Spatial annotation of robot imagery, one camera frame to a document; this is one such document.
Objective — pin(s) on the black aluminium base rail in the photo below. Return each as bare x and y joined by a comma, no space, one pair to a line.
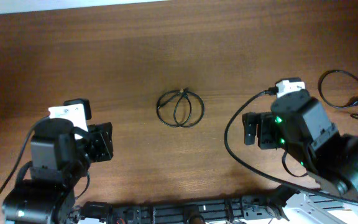
282,204

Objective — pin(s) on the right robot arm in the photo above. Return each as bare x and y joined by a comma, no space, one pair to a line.
298,123

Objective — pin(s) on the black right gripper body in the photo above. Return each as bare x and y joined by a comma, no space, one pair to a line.
260,130

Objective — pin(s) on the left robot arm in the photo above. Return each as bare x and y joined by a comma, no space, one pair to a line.
61,155

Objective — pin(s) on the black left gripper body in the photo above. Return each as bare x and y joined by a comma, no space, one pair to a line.
101,142

